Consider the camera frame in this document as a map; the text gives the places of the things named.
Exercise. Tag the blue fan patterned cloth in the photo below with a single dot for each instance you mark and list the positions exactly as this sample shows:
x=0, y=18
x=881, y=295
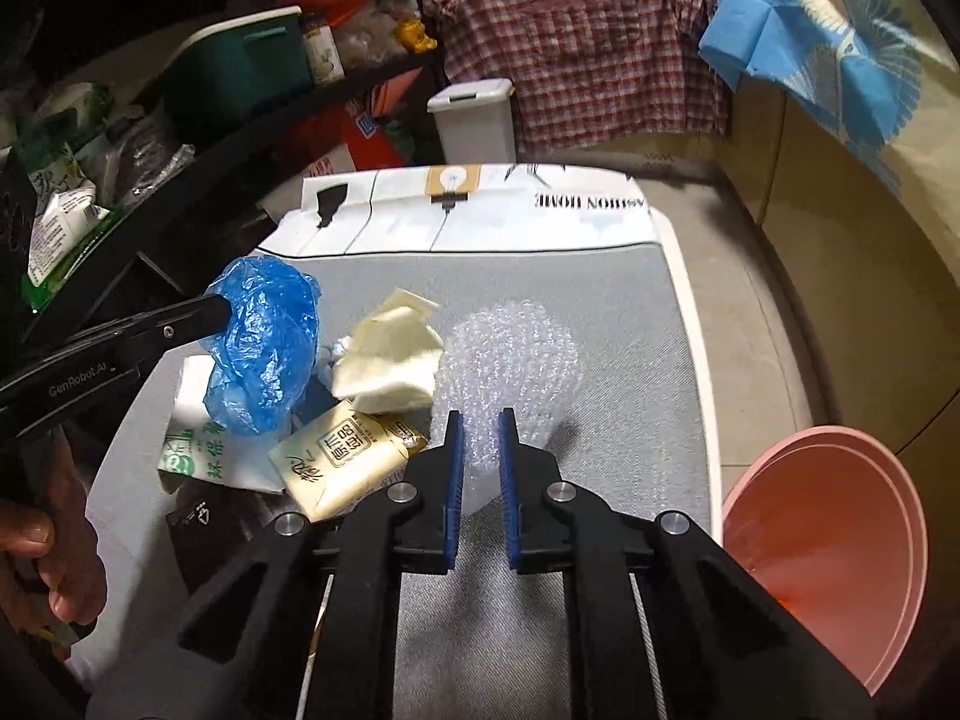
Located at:
x=840, y=37

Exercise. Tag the yellow toy figure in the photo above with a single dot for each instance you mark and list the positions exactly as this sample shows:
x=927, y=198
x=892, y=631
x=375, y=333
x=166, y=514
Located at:
x=415, y=36

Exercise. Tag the blue plastic bag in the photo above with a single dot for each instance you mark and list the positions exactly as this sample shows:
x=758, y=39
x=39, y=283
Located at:
x=262, y=337

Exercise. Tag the clear plastic bag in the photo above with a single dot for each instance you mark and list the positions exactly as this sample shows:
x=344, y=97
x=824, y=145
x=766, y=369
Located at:
x=146, y=157

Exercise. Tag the white green tissue packet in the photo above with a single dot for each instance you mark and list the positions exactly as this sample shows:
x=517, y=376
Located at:
x=196, y=457

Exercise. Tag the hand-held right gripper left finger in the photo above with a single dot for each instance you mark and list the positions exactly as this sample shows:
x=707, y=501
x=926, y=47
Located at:
x=452, y=491

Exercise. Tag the red white bag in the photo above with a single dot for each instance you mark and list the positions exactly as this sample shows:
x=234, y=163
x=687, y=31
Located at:
x=337, y=142

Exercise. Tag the green storage box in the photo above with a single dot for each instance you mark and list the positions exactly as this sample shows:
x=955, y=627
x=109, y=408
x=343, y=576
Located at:
x=232, y=67

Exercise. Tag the cream paper wrapper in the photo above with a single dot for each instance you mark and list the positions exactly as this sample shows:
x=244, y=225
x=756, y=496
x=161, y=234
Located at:
x=390, y=360

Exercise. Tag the clear bubble wrap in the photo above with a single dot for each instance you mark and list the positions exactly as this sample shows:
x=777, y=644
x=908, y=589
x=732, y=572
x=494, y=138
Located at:
x=517, y=352

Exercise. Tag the pink plastic basin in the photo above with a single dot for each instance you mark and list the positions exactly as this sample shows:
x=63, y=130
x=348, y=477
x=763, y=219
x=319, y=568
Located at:
x=810, y=525

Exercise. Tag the black shelf rack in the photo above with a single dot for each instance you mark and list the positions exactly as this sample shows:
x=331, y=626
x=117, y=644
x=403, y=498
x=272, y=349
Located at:
x=225, y=150

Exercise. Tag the red plaid shirt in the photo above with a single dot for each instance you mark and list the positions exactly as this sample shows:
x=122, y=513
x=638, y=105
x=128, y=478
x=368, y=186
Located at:
x=600, y=45

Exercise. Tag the black foil packet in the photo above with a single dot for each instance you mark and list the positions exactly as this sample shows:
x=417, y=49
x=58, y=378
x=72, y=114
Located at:
x=217, y=532

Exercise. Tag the person's left hand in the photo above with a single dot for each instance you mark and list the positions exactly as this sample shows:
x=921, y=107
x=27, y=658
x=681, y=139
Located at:
x=45, y=540

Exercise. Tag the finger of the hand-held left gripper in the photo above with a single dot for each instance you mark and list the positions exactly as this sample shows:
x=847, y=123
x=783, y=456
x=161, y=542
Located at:
x=187, y=319

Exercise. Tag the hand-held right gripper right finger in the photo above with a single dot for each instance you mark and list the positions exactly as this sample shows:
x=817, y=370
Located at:
x=511, y=491

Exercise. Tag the white labelled jar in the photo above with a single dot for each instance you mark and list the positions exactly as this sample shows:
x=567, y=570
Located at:
x=324, y=52

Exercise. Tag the white printed board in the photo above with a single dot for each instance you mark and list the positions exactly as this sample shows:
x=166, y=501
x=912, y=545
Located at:
x=585, y=217

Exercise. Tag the green white package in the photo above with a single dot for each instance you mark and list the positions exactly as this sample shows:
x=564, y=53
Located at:
x=64, y=225

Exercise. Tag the beige drink pouch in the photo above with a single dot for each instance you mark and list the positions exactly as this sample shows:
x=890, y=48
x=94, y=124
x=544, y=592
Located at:
x=337, y=465

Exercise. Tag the white lidded bin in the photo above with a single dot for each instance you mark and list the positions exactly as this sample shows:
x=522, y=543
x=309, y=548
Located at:
x=472, y=124

